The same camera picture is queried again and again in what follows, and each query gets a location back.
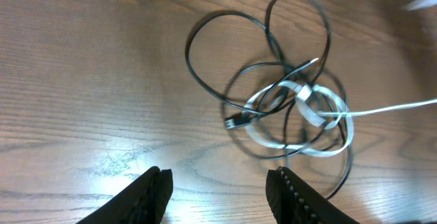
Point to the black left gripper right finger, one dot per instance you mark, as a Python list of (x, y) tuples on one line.
[(292, 200)]

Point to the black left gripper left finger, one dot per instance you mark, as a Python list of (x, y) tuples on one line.
[(143, 201)]

